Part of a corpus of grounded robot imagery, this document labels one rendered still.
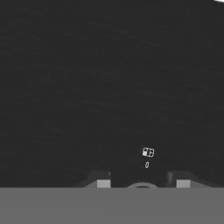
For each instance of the black stove hob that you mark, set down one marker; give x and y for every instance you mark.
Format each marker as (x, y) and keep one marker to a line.
(110, 87)

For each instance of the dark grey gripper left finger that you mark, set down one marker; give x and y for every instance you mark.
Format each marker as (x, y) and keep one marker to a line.
(99, 177)

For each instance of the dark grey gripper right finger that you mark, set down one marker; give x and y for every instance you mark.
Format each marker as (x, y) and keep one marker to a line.
(182, 176)

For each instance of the dark round stove knob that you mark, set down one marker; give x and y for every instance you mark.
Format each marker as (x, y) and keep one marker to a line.
(142, 185)

